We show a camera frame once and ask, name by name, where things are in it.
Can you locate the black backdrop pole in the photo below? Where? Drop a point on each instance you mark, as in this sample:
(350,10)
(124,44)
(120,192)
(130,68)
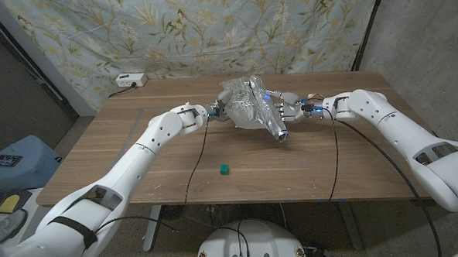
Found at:
(368,25)

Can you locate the grey table leg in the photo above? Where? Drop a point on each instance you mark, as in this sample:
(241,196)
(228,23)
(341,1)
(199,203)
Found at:
(351,225)
(153,228)

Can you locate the white power strip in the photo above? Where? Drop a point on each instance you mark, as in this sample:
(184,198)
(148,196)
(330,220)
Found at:
(131,79)

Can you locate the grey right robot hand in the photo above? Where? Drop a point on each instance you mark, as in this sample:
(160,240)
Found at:
(296,108)

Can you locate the crinkled aluminum foil sheet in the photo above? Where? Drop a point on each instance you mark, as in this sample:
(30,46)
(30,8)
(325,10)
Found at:
(255,106)

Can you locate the black patterned tag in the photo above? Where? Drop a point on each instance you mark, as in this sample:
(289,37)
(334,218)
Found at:
(7,160)

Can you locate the small green block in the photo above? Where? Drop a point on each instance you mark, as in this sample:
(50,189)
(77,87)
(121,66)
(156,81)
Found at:
(224,170)

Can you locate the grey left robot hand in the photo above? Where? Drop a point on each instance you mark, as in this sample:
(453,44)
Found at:
(222,109)

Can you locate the black perforated panel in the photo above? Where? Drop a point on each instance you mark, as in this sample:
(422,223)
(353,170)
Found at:
(15,99)

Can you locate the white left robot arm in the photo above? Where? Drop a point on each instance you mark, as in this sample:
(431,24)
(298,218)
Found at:
(155,135)

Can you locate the grey tape strip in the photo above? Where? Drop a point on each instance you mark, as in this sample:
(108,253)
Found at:
(136,121)
(154,108)

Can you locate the floral printed backdrop cloth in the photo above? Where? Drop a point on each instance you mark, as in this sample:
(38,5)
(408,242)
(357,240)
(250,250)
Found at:
(170,30)

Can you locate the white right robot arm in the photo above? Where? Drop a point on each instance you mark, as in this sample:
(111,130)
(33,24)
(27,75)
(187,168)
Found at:
(375,106)

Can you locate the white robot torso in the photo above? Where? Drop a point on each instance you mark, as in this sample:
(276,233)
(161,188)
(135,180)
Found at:
(251,240)

